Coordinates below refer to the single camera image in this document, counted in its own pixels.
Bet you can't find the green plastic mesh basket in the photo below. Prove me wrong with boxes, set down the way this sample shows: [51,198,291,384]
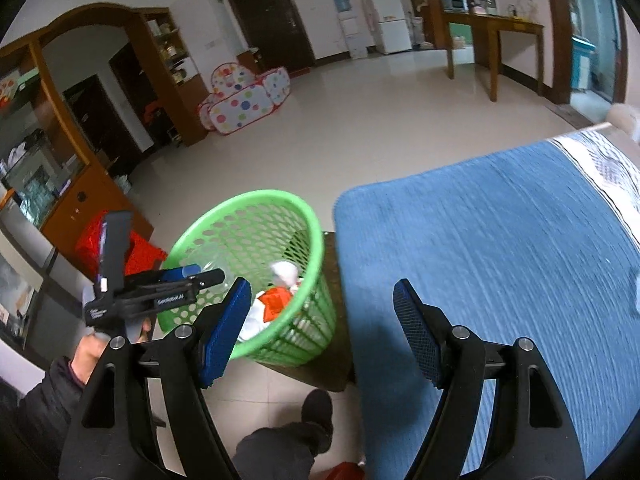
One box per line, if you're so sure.
[159,189,338,367]

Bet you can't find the white refrigerator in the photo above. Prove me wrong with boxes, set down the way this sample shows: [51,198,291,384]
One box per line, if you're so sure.
[359,0,413,55]

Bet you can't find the person's left forearm black sleeve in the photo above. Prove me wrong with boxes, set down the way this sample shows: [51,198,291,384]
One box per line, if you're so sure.
[0,357,88,480]

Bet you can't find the white water dispenser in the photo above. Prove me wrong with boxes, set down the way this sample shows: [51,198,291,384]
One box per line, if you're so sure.
[332,0,370,59]

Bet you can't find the wooden glass display cabinet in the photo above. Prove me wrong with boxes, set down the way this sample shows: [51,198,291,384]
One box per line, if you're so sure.
[0,30,153,351]

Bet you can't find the grey patterned blanket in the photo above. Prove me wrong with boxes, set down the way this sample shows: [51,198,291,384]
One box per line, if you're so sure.
[545,132,640,248]

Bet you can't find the person's left hand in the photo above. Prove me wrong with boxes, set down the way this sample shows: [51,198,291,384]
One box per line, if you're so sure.
[71,332,112,387]

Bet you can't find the white tissue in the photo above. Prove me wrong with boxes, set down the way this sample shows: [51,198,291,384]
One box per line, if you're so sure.
[270,260,301,288]

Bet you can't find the wooden open shelf unit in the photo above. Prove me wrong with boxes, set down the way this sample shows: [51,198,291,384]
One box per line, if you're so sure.
[127,7,211,147]

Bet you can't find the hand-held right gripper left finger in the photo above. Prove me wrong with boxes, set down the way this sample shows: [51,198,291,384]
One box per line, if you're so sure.
[59,277,252,480]

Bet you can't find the red object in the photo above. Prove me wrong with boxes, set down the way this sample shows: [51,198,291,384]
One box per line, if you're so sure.
[320,462,366,480]

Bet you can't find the tall wooden kitchen shelf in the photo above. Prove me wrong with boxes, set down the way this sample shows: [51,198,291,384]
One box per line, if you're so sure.
[400,0,498,51]

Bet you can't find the blue ribbed mat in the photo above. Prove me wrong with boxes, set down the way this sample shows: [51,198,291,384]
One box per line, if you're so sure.
[332,140,640,480]

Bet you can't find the dark wooden entrance door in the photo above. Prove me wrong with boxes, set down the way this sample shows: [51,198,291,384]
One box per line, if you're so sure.
[226,0,317,75]

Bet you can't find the red plastic stool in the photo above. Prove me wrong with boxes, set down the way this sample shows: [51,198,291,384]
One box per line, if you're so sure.
[75,211,168,281]

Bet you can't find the long wooden side table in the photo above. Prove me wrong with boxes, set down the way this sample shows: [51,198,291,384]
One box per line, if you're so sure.
[442,11,546,102]

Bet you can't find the small dark stool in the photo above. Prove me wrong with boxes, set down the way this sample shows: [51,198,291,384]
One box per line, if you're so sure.
[237,47,266,73]

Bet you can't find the person's dark trouser leg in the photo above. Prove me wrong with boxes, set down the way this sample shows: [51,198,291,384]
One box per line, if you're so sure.
[232,425,321,480]

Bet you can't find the polka dot play tent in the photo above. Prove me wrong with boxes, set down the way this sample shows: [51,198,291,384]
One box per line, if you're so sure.
[198,62,291,136]

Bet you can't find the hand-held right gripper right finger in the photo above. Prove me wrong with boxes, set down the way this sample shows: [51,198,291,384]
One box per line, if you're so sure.
[392,278,587,480]

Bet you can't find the white plastic bag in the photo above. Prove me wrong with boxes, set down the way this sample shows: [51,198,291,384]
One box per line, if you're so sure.
[410,16,436,48]

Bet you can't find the white dotted box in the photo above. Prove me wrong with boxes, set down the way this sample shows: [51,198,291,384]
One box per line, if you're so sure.
[0,67,38,108]

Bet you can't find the brown wooden door frame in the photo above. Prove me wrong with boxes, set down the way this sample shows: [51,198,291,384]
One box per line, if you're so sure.
[540,0,628,106]

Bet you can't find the light blue cabinet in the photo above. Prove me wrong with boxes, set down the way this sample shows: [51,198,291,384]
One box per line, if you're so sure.
[571,35,598,93]

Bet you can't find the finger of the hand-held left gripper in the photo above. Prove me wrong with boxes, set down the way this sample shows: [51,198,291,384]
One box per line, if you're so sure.
[150,268,226,295]
[125,265,201,284]

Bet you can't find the clear plastic bag orange label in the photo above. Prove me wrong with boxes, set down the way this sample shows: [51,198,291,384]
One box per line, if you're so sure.
[237,285,301,343]

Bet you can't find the person's black shoe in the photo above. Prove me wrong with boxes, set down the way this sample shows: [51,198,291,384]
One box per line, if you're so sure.
[301,389,334,453]

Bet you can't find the dark inner room door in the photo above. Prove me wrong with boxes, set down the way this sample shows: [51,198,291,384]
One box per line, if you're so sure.
[62,74,143,176]

